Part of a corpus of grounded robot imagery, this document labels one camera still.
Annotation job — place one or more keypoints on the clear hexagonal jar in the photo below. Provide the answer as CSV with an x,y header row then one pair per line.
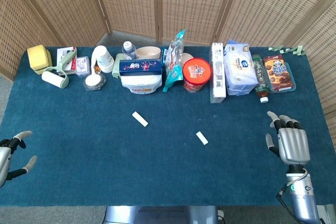
x,y
93,81

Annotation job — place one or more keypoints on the small blue pack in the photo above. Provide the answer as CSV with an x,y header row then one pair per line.
x,y
164,54

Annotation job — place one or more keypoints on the white plastic tub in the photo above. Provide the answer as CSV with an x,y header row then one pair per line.
x,y
141,83

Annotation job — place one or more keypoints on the green tea bottle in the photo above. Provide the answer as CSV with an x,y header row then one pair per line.
x,y
260,77

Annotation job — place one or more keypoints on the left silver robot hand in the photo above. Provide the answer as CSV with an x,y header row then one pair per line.
x,y
5,155

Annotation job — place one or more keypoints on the white paper cup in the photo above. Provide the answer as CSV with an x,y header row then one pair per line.
x,y
103,57

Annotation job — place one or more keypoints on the brown panda biscuit box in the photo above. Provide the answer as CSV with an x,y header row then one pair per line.
x,y
278,73

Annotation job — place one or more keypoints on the white and red carton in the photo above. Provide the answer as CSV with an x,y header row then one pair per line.
x,y
63,53

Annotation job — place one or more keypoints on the small amber item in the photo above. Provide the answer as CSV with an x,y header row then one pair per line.
x,y
96,69

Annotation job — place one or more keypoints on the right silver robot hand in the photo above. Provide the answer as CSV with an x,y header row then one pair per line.
x,y
294,145

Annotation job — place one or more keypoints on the long white barcode box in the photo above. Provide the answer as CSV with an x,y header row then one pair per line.
x,y
218,77

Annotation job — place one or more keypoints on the teal clear snack bag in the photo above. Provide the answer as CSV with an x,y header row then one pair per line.
x,y
173,72

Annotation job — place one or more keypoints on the white blue tissue pack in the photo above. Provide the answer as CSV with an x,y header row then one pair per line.
x,y
240,72

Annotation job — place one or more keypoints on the beige round container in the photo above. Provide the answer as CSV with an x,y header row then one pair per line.
x,y
187,58

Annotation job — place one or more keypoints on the pale yellow plastic box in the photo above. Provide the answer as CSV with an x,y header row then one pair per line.
x,y
49,60

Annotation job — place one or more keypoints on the red lidded noodle cup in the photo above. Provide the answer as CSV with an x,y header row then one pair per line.
x,y
197,72

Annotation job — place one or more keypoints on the small purple white pack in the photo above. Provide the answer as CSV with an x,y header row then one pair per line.
x,y
83,65

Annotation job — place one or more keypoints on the pale green holder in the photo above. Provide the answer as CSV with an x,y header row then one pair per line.
x,y
116,66

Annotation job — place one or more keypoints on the clear water bottle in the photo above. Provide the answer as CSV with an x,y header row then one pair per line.
x,y
128,49

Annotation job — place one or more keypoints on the green white lint roller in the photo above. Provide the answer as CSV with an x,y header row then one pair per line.
x,y
53,78

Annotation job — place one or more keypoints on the beige bowl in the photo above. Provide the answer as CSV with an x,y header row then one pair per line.
x,y
148,52

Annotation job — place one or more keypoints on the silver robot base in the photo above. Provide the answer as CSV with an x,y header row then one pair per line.
x,y
157,216

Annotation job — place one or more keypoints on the pale green paper strip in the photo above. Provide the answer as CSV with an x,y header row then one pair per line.
x,y
140,119

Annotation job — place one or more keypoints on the teal table cloth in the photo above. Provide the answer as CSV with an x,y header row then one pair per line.
x,y
168,169

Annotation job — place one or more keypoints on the blue toothpaste box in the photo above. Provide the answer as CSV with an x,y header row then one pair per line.
x,y
140,67

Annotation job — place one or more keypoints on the yellow sponge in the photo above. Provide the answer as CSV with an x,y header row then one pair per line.
x,y
36,56

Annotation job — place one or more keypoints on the teal clear tray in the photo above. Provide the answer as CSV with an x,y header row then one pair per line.
x,y
283,91

